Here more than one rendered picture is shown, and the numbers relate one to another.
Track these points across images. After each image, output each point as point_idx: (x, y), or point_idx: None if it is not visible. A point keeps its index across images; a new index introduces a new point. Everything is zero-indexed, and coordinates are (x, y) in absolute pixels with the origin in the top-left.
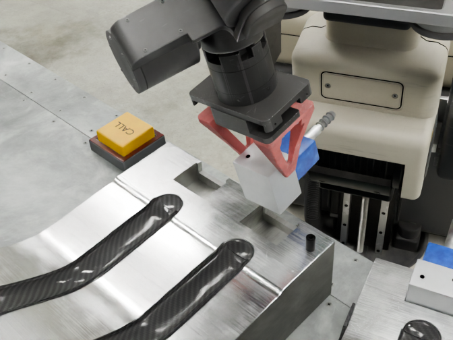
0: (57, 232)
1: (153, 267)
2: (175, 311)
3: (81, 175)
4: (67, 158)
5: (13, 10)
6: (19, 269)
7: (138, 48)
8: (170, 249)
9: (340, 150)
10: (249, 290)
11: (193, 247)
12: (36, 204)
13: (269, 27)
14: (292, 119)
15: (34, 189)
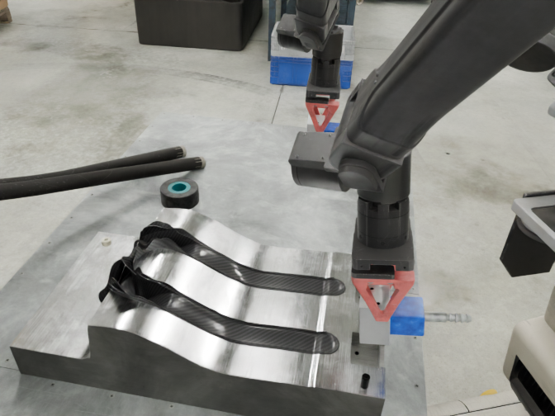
0: (272, 251)
1: (281, 307)
2: (259, 337)
3: (347, 246)
4: (353, 232)
5: (514, 156)
6: (230, 249)
7: (295, 153)
8: (301, 309)
9: (541, 385)
10: (301, 367)
11: (311, 319)
12: (308, 240)
13: (534, 242)
14: (383, 276)
15: (316, 233)
